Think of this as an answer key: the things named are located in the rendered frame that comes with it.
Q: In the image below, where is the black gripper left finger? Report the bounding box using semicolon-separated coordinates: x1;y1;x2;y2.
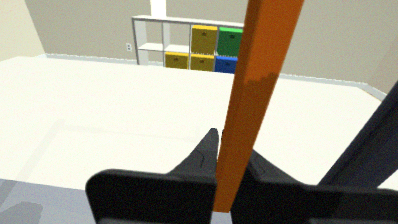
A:
85;128;219;224

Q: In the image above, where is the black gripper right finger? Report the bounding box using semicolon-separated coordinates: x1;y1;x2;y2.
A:
230;149;398;224

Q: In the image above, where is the orange handle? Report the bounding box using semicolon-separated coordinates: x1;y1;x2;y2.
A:
213;0;304;213

